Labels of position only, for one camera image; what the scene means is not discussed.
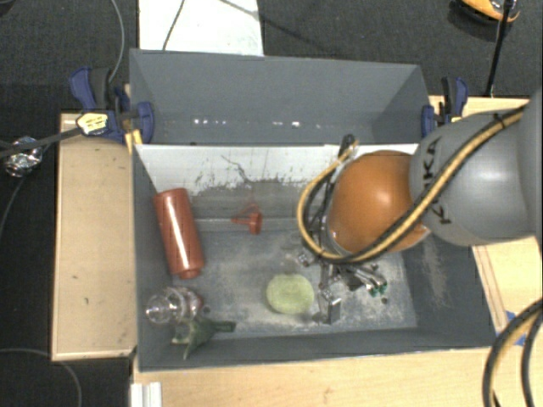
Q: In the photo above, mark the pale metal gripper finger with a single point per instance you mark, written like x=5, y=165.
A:
x=333, y=310
x=306, y=259

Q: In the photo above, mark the pale green round sponge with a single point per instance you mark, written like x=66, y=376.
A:
x=290, y=293

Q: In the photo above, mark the grey metal bin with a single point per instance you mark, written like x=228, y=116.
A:
x=254, y=244

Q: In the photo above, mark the small red-brown funnel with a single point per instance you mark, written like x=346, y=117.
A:
x=253, y=222

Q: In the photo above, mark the dark green toy animal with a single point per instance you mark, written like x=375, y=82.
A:
x=199, y=331

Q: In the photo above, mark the red-brown cylinder bottle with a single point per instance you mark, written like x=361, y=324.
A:
x=178, y=231

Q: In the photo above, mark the clear glass stopper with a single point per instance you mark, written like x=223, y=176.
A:
x=171, y=305

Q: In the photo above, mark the pale wood board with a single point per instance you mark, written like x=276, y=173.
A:
x=95, y=235

